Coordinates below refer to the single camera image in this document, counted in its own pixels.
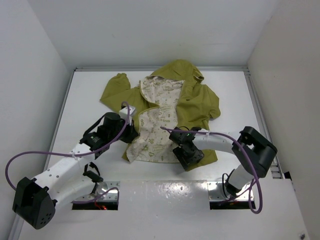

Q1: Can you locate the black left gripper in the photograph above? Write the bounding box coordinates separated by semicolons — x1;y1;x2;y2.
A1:
108;116;138;143

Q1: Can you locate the olive green hooded jacket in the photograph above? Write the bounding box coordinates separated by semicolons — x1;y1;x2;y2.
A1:
100;59;221;164

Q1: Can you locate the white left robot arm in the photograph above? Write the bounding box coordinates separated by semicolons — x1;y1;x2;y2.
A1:
12;107;138;230

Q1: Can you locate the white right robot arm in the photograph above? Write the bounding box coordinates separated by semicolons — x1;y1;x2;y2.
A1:
166;126;278;197

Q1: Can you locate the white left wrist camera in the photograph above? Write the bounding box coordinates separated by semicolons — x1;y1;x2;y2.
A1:
118;105;137;119

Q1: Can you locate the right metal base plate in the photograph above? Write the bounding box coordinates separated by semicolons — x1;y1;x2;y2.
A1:
207;181;254;203

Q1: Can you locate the metal base plate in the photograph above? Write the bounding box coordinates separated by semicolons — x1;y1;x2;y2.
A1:
207;181;254;203
72;181;121;204

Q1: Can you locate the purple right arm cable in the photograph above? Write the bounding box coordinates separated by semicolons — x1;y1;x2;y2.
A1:
160;126;263;215

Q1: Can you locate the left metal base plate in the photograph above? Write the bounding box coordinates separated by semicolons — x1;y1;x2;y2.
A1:
72;181;121;204

